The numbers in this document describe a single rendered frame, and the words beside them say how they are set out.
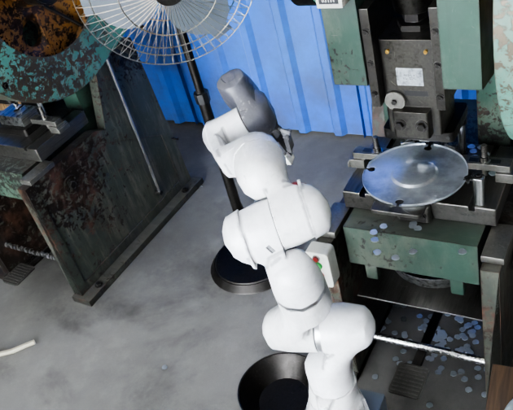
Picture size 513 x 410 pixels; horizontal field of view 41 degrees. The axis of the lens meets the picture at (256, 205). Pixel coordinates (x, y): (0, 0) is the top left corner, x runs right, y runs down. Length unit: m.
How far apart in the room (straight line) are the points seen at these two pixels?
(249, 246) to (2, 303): 2.20
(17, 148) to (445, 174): 1.76
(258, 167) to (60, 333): 1.89
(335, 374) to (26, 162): 1.76
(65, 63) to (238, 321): 1.18
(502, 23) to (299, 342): 0.77
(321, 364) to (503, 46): 0.80
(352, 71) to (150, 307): 1.53
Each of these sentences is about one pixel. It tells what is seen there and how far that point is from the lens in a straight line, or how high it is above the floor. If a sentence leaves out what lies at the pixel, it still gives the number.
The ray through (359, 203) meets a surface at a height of 0.66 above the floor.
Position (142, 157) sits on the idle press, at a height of 0.34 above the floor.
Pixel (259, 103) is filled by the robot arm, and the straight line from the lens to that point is 1.64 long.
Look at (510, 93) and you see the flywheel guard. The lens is 1.44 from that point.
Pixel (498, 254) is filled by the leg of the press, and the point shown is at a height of 0.64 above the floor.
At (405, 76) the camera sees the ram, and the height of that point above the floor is 1.07.
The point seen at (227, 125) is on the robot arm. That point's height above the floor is 1.15.
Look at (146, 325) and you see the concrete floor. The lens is 2.90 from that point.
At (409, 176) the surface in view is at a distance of 1.95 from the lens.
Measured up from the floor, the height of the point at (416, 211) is 0.78.
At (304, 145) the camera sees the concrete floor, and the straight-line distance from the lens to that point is 3.64.
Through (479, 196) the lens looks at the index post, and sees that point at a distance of 1.94.
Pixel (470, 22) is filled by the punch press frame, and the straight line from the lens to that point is 1.69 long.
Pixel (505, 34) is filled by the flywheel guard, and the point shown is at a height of 1.35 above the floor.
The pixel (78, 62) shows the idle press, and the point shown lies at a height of 1.01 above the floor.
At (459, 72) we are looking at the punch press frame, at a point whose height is 1.11.
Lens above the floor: 1.95
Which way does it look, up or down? 36 degrees down
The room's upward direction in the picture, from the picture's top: 16 degrees counter-clockwise
